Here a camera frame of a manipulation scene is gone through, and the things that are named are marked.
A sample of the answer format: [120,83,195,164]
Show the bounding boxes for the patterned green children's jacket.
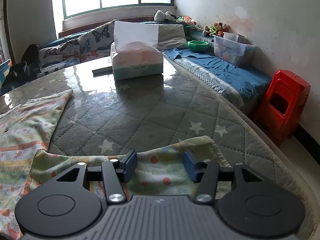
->
[1,89,228,239]

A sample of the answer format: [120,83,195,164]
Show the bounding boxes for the quilted grey star tablecloth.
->
[1,59,319,239]

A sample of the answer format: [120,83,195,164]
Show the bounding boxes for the red plastic stool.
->
[254,69,311,146]

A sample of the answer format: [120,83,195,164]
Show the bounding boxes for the blue bench cover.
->
[163,48,271,108]

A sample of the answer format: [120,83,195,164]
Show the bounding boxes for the green plastic bowl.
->
[188,40,210,52]

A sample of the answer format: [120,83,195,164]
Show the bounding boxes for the clear plastic storage bin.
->
[214,35,256,67]

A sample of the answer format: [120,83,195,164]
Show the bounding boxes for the large butterfly pillow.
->
[78,21,115,63]

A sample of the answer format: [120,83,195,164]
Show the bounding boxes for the small butterfly pillow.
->
[37,38,80,78]

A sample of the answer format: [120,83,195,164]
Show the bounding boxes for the grey cushion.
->
[157,24,188,51]

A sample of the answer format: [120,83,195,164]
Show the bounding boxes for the colourful plush toys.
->
[202,22,228,37]

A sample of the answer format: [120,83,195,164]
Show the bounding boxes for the blue white cabinet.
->
[0,59,12,85]

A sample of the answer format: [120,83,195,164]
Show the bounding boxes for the orange green plush toy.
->
[176,16,197,26]

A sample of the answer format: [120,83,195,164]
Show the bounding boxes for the white plush toy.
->
[154,10,178,22]

